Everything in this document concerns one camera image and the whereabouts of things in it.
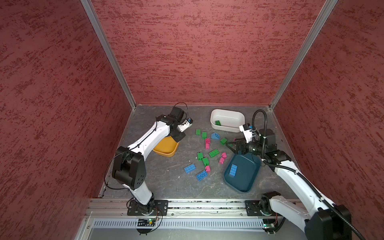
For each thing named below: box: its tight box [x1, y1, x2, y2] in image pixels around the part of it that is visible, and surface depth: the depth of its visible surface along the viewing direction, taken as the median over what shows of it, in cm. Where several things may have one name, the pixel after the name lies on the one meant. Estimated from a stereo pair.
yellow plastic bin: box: [152, 135, 179, 158], surface depth 92 cm
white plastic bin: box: [210, 108, 245, 133], surface depth 113 cm
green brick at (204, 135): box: [202, 131, 208, 140], surface depth 102 cm
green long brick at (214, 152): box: [208, 149, 220, 158], surface depth 94 cm
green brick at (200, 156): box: [197, 152, 204, 161], surface depth 92 cm
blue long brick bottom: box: [196, 170, 208, 181], surface depth 87 cm
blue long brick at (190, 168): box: [183, 163, 197, 173], surface depth 88 cm
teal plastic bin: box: [223, 152, 262, 193], surface depth 86 cm
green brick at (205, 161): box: [202, 157, 210, 167], surface depth 89 cm
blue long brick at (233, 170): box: [229, 163, 238, 176], surface depth 87 cm
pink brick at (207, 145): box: [205, 141, 211, 150], surface depth 97 cm
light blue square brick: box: [211, 132, 221, 140], surface depth 102 cm
